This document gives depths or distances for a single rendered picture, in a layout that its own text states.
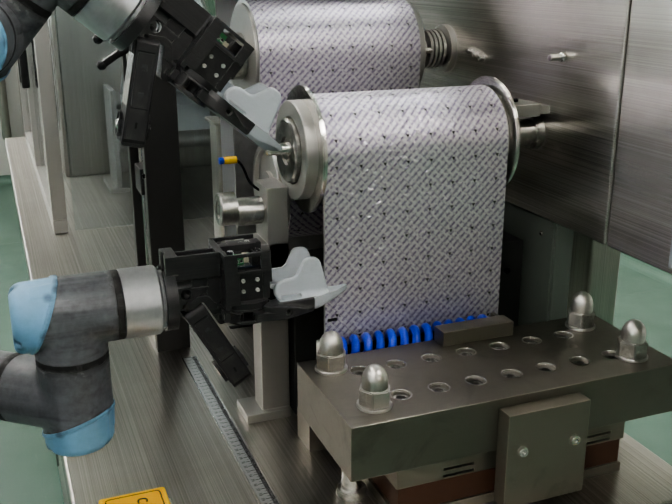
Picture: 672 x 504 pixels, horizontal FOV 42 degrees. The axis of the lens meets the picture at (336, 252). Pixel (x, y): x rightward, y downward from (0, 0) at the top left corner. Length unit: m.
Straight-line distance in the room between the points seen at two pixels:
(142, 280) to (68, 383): 0.13
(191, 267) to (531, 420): 0.39
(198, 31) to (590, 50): 0.45
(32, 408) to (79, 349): 0.09
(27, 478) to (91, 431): 1.88
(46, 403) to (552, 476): 0.54
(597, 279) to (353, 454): 0.63
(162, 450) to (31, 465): 1.83
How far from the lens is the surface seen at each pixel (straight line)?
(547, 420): 0.95
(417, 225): 1.04
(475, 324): 1.06
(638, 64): 1.01
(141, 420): 1.17
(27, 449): 3.00
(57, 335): 0.92
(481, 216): 1.08
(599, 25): 1.07
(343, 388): 0.93
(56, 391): 0.95
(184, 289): 0.95
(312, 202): 1.01
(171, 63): 0.94
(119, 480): 1.05
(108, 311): 0.92
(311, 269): 0.98
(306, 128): 0.97
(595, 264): 1.38
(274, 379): 1.13
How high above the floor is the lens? 1.45
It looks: 18 degrees down
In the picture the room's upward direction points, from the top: straight up
